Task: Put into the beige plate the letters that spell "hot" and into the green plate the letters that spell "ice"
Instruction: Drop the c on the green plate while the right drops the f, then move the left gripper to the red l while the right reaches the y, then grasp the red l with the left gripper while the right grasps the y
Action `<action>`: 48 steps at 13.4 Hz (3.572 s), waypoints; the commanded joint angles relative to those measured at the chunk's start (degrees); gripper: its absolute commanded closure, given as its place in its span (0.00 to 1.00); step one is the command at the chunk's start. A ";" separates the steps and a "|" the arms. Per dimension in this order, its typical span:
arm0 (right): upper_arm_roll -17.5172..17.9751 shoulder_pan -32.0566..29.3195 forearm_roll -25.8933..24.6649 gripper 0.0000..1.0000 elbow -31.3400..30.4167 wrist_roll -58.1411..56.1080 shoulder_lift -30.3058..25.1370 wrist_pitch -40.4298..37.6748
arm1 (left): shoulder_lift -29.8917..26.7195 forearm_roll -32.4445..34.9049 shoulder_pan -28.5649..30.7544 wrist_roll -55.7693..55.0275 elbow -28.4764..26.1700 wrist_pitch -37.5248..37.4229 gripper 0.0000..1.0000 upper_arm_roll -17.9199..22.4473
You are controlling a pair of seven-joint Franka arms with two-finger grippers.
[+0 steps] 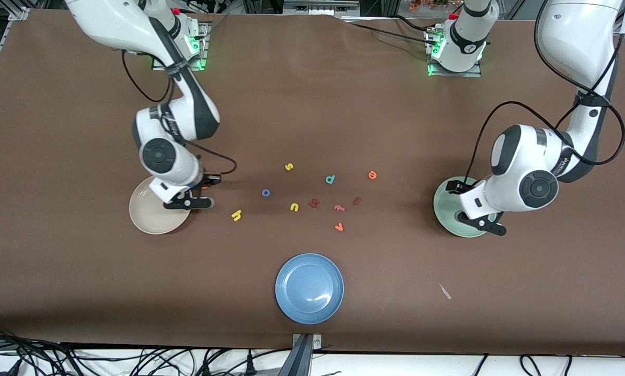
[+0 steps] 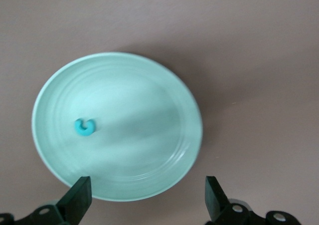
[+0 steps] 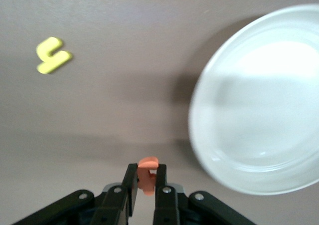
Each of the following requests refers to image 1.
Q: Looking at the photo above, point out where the blue plate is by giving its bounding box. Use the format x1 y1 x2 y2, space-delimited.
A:
275 253 345 325

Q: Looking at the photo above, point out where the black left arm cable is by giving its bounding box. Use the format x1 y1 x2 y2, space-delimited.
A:
467 0 625 181

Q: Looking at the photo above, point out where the metal camera bracket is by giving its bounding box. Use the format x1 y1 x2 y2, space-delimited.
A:
292 333 323 349

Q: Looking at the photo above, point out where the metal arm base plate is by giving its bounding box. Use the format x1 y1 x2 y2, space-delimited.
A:
425 26 483 78
151 21 212 72

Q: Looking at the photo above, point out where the green plate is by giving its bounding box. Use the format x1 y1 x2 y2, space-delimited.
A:
433 177 497 239

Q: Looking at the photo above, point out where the beige brown plate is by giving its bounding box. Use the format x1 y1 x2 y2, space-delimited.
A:
129 175 193 235

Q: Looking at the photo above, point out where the orange decoration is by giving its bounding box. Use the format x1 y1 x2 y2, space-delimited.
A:
409 0 450 12

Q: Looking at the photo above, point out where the aluminium frame piece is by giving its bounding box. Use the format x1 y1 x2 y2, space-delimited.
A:
282 0 361 18

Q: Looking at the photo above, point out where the brown table mat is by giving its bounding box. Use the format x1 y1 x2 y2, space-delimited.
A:
0 9 625 357

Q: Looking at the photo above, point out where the grey camera pole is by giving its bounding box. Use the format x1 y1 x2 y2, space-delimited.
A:
279 334 314 376

